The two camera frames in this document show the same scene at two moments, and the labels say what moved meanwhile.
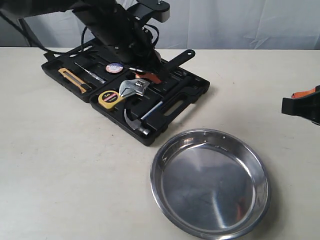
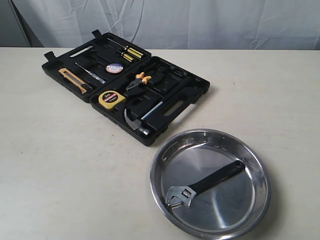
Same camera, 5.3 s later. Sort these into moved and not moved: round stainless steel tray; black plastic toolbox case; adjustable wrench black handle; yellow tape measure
Moved: adjustable wrench black handle
Not moved: round stainless steel tray; yellow tape measure; black plastic toolbox case
